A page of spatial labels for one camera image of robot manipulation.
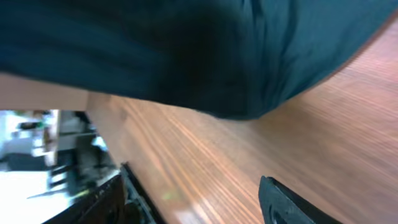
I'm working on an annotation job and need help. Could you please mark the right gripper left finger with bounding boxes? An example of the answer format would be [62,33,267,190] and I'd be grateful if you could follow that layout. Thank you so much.
[44,174,126,224]

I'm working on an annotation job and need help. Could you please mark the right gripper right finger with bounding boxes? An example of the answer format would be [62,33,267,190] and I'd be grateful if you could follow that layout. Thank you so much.
[258,176,341,224]

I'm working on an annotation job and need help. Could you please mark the dark green t-shirt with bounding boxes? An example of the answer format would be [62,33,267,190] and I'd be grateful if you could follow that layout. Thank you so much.
[1,0,397,119]

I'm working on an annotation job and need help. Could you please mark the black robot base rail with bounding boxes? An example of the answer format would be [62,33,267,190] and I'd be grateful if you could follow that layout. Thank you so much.
[120,162,167,224]

